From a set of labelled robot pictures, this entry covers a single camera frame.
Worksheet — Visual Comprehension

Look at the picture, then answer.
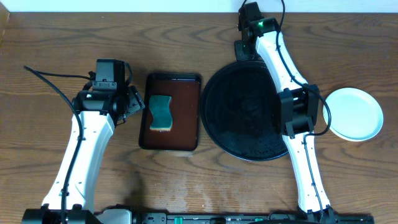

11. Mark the green yellow sponge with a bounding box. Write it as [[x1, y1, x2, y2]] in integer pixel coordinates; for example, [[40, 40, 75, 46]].
[[149, 95, 173, 131]]

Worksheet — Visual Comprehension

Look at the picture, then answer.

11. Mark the rectangular brown water tray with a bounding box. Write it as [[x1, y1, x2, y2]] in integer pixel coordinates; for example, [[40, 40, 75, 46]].
[[139, 73, 201, 151]]

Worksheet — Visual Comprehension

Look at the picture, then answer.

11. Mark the light green plate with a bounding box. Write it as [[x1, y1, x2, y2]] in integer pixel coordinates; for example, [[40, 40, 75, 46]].
[[323, 88, 384, 142]]

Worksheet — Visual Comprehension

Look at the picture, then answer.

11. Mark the light blue front plate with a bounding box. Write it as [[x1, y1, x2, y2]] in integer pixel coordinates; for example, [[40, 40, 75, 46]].
[[328, 102, 384, 142]]

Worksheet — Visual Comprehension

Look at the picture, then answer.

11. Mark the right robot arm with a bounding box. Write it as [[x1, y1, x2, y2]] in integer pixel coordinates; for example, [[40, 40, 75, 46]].
[[238, 16, 335, 223]]

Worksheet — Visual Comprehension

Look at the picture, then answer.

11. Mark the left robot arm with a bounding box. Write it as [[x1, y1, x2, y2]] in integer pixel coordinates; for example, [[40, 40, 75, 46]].
[[21, 111, 141, 223]]

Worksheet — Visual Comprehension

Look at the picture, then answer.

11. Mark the round black tray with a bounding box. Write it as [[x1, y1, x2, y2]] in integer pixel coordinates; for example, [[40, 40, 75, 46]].
[[200, 61, 288, 161]]

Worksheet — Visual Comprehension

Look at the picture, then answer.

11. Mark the cardboard box corner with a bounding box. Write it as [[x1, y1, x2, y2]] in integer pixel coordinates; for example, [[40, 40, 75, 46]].
[[0, 3, 11, 43]]

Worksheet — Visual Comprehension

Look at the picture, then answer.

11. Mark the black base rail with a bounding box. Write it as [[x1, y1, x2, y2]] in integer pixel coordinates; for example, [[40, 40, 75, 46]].
[[135, 212, 375, 224]]

